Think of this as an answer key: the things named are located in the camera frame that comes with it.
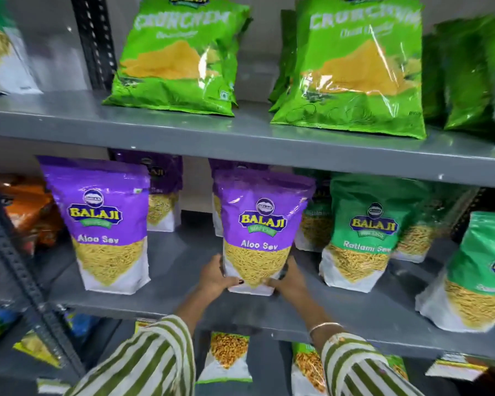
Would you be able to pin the person's left hand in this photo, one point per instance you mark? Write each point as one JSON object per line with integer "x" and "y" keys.
{"x": 212, "y": 280}

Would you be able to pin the person's right hand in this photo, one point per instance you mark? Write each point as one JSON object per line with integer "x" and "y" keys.
{"x": 291, "y": 284}

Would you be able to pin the grey metal shelf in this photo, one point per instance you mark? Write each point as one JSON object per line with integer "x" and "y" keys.
{"x": 181, "y": 263}
{"x": 231, "y": 136}

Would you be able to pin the Chana Dal packets shelf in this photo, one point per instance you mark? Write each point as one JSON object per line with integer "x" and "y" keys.
{"x": 268, "y": 367}

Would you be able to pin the person's left forearm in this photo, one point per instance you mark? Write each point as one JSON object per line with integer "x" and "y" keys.
{"x": 148, "y": 362}

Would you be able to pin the person's right forearm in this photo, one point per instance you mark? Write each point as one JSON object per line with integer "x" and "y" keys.
{"x": 354, "y": 371}

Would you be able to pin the grey perforated shelf upright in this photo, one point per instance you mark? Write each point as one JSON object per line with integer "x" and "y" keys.
{"x": 24, "y": 284}

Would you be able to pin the silver bangle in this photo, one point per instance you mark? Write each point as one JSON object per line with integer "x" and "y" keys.
{"x": 326, "y": 324}

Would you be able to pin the light green white packet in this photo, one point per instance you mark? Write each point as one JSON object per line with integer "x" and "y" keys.
{"x": 307, "y": 367}
{"x": 227, "y": 354}
{"x": 398, "y": 369}

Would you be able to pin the yellow price label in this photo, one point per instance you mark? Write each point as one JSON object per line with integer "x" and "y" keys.
{"x": 456, "y": 367}
{"x": 143, "y": 325}

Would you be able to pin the blue packet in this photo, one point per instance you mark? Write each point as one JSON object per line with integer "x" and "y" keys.
{"x": 80, "y": 323}

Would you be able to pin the white price label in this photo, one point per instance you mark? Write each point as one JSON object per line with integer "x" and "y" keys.
{"x": 53, "y": 386}

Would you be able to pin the orange packet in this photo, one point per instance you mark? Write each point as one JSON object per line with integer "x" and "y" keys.
{"x": 20, "y": 185}
{"x": 29, "y": 218}

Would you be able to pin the row of light green chip packets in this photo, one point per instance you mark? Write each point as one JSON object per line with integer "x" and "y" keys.
{"x": 181, "y": 57}

